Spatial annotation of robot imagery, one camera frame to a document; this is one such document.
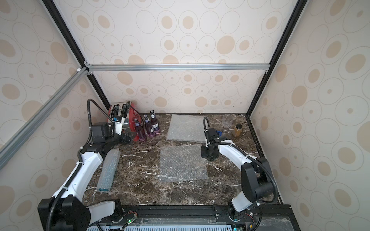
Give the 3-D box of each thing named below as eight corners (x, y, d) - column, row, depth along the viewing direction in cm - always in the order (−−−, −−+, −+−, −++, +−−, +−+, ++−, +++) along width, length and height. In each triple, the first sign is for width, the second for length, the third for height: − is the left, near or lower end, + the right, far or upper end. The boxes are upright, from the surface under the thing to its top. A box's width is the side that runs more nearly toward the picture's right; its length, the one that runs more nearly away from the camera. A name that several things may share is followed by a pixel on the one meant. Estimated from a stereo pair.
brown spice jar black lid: (233, 138, 107) (236, 130, 100) (231, 131, 111) (234, 123, 104) (239, 138, 107) (243, 130, 100) (237, 131, 111) (241, 123, 104)
